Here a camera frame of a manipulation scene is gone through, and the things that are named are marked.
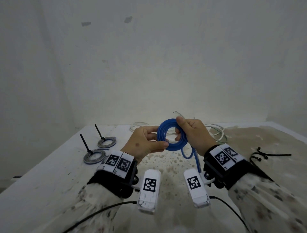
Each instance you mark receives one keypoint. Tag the person's left hand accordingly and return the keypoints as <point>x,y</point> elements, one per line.
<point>139,144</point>

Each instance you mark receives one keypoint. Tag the person's right hand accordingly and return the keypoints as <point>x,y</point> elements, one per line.
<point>199,136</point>

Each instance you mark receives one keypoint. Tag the person's right forearm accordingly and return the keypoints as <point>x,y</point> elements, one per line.
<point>268,206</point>

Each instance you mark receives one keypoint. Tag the person's left forearm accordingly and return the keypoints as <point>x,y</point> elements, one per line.
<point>96,213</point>

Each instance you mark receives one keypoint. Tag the black left wristband with markers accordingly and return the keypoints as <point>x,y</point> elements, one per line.
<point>108,184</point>

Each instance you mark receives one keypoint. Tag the black wristband with markers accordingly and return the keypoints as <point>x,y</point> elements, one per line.
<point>108,184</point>
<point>244,172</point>

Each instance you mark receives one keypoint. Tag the black right wristband with markers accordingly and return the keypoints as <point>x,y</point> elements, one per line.
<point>244,172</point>

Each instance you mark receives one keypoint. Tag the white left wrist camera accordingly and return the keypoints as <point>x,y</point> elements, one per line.
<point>148,204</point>

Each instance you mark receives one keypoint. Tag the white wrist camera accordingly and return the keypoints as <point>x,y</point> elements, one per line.
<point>148,204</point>
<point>199,199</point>

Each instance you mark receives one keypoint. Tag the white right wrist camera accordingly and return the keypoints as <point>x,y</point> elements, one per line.
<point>199,199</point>

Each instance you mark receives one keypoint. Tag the black left camera lead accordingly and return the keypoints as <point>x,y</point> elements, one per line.
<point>120,204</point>

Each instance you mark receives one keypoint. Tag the black camera lead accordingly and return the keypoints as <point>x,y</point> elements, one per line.
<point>227,204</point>
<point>120,204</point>

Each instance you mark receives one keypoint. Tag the black right camera lead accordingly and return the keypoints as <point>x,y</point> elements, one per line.
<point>227,204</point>

